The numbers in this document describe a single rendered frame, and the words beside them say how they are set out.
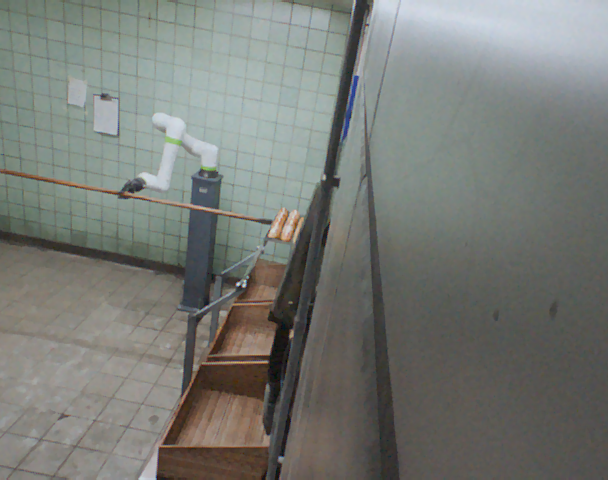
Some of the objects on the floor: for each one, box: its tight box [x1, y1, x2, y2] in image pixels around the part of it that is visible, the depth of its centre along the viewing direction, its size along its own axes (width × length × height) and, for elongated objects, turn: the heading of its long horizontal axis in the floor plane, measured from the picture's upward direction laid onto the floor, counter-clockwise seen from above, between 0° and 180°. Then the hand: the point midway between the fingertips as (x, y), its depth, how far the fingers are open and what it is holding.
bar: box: [181, 233, 268, 399], centre depth 302 cm, size 31×127×118 cm, turn 152°
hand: (122, 193), depth 308 cm, fingers closed on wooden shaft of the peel, 3 cm apart
